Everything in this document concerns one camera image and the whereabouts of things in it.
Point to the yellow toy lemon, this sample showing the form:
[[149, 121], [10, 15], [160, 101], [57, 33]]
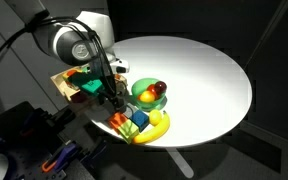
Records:
[[155, 117]]

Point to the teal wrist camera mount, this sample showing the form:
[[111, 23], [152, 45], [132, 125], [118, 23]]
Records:
[[89, 85]]

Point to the white table leg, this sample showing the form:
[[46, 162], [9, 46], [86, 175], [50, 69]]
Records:
[[181, 162]]

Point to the yellow toy fruit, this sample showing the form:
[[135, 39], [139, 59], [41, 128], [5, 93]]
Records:
[[147, 97]]

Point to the green translucent bowl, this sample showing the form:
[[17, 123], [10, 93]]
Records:
[[147, 106]]

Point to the orange toy block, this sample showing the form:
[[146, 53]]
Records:
[[116, 121]]

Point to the red toy tomato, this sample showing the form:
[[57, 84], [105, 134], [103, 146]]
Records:
[[151, 89]]

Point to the blue toy block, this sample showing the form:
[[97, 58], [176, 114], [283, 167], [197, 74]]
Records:
[[140, 120]]

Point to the yellow toy banana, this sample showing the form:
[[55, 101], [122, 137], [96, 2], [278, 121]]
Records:
[[155, 133]]

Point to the metal breadboard plate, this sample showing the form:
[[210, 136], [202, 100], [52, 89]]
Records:
[[34, 160]]

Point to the dark purple toy plum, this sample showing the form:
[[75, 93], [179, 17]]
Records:
[[161, 87]]

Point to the wooden tray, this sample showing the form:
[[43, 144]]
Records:
[[62, 88]]

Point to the small orange-red toy fruit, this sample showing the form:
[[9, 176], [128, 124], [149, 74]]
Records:
[[139, 97]]

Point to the gray toy block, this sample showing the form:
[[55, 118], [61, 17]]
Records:
[[130, 111]]

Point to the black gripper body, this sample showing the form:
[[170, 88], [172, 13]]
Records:
[[114, 90]]

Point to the lime green toy block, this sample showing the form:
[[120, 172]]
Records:
[[129, 132]]

